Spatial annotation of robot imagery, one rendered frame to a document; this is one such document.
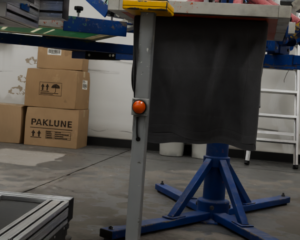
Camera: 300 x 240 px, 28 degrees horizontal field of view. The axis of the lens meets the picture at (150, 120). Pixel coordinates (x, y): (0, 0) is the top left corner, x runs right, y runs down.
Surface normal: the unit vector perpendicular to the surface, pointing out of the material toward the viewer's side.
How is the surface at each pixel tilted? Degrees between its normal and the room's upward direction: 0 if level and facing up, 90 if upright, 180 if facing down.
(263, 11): 90
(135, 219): 90
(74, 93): 91
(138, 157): 92
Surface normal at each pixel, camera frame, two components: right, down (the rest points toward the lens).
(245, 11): -0.18, 0.04
